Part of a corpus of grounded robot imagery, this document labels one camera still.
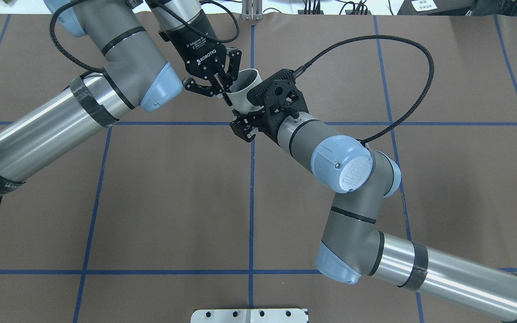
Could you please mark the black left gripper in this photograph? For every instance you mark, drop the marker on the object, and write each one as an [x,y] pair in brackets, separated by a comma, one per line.
[194,43]

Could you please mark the aluminium frame post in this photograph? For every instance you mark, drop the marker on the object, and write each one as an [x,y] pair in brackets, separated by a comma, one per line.
[252,10]

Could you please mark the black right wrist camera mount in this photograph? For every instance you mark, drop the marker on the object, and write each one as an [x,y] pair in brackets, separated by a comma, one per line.
[279,93]

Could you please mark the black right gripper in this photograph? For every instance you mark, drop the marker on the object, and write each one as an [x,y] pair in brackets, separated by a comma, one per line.
[243,128]

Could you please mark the white central mounting post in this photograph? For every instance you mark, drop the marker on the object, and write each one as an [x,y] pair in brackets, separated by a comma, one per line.
[264,315]

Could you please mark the white mug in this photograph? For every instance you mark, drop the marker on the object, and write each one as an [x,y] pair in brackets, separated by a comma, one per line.
[237,93]

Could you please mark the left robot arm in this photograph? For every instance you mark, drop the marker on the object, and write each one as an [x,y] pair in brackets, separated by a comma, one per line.
[125,70]

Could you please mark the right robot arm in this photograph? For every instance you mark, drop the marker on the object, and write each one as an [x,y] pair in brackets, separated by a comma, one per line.
[351,245]

